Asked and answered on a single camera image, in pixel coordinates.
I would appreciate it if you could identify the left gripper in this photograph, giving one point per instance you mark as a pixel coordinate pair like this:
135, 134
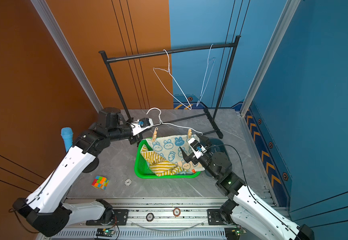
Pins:
136, 139

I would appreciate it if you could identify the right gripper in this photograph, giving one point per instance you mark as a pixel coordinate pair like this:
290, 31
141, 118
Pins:
194, 159

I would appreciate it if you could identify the bunny pattern towel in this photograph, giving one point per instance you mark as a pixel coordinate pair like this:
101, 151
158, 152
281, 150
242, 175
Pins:
168, 147

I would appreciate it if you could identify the yellow striped towel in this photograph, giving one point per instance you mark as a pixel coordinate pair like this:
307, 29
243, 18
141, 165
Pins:
158, 164

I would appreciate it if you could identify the white wire hanger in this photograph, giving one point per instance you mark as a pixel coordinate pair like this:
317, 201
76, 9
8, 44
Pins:
161, 122
188, 105
207, 76

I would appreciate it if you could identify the light green towel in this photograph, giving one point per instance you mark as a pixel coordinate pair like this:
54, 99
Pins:
186, 173

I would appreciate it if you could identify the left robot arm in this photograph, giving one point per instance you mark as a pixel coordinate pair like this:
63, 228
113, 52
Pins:
45, 210

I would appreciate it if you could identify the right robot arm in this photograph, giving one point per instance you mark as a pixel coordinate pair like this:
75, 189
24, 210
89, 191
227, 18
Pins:
243, 206

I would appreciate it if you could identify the orange clothespin upper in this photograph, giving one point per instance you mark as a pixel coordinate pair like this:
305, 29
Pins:
154, 136

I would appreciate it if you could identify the green plastic basket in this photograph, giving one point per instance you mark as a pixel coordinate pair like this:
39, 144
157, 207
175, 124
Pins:
142, 170

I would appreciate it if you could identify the dark teal tray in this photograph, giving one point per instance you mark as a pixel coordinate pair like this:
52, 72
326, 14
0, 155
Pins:
217, 145

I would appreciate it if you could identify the colourful puzzle cube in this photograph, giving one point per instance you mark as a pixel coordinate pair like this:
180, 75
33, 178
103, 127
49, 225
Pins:
100, 182

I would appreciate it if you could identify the black clothes rack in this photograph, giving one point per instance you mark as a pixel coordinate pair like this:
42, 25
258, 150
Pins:
211, 118

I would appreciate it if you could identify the circuit board right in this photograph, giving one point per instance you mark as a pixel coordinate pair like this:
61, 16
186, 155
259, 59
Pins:
234, 233

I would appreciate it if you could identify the green circuit board left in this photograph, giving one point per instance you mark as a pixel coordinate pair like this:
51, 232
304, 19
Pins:
105, 233

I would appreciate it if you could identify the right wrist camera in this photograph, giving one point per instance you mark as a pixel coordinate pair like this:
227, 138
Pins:
198, 149

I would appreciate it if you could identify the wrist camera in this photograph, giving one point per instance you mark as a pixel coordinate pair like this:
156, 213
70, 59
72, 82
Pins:
198, 149
141, 125

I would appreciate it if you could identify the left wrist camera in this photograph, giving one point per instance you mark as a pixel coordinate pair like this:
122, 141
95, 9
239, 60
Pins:
141, 125

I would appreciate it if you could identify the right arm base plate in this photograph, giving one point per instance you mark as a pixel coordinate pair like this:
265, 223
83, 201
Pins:
215, 219

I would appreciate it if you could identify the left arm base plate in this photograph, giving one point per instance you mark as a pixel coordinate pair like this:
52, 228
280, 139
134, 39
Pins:
117, 216

